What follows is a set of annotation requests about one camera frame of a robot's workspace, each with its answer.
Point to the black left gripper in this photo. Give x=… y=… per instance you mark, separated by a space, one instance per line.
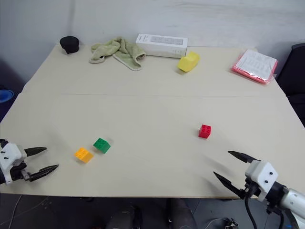
x=17 y=173

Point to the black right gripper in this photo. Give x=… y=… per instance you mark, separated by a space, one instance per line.
x=250 y=188

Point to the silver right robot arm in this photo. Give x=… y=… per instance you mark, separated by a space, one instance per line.
x=294 y=198

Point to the yellow toy brick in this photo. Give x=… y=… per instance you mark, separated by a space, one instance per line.
x=84 y=155

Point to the red toy brick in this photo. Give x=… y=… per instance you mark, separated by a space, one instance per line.
x=204 y=131

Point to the green toy brick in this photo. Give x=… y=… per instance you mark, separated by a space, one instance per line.
x=102 y=145

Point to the blue round container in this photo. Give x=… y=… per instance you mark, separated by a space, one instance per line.
x=5 y=95

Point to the pink bagged paper stack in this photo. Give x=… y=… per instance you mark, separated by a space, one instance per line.
x=255 y=65

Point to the black chair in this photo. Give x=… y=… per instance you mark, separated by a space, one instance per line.
x=294 y=71

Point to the yellow sponge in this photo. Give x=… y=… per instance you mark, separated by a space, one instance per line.
x=189 y=62

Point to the black round cap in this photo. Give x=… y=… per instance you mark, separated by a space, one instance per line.
x=69 y=44

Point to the green towel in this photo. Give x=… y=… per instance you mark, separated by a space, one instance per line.
x=124 y=51

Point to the white cardboard box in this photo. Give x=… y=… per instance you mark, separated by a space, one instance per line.
x=162 y=46

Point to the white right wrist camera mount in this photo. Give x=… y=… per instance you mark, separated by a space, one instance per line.
x=263 y=175

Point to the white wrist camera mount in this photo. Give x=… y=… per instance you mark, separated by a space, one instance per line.
x=10 y=154
x=263 y=175

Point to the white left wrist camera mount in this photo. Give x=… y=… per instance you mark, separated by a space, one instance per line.
x=10 y=154

